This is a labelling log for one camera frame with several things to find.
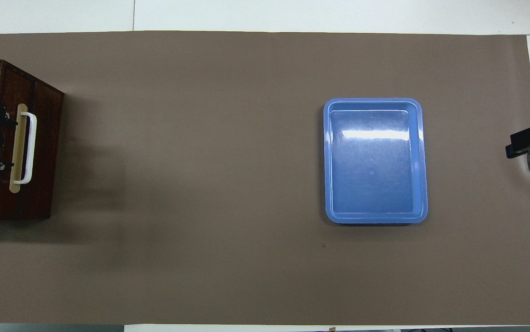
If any dark wooden cabinet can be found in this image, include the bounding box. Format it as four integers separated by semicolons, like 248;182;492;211
0;59;65;222

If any blue plastic tray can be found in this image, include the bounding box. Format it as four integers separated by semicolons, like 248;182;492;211
323;97;429;225

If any brown table mat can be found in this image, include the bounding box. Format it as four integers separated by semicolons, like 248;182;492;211
0;30;530;326

